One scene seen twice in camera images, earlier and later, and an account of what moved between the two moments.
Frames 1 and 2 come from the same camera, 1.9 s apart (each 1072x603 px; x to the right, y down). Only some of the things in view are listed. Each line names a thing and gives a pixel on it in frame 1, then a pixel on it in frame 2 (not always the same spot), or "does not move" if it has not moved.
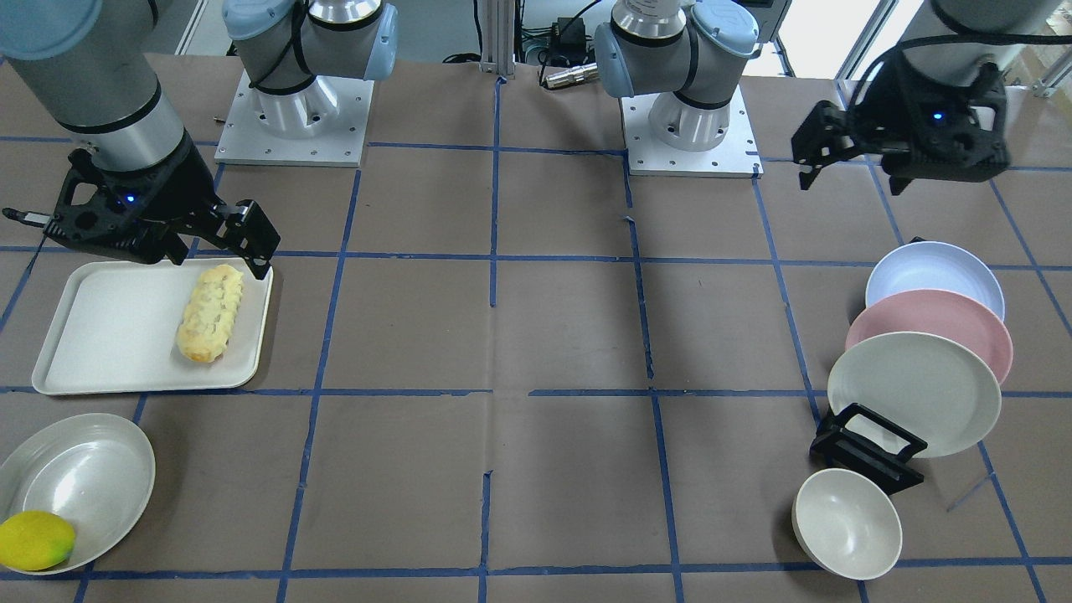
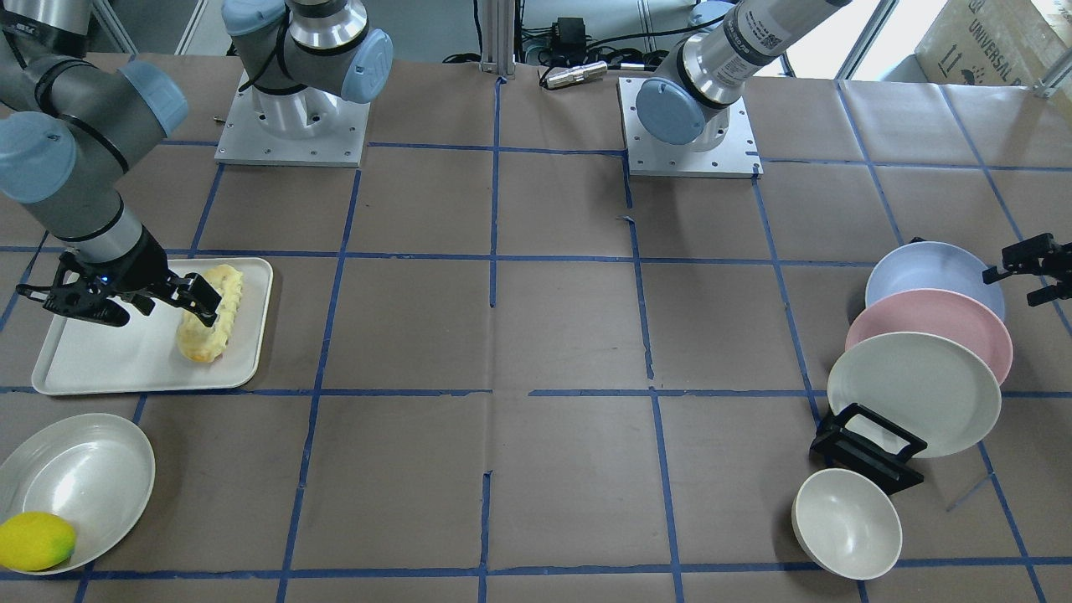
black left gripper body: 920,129 to 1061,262
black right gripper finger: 249,233 to 197,296
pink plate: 961,317 does not move
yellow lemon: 34,540 does not move
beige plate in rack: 935,388 does not move
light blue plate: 940,265 does not move
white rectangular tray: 116,325 does not move
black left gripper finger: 829,133 to 1030,255
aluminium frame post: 498,38 does not move
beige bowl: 846,524 does not move
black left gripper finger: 897,184 to 1046,294
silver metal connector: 571,74 does not move
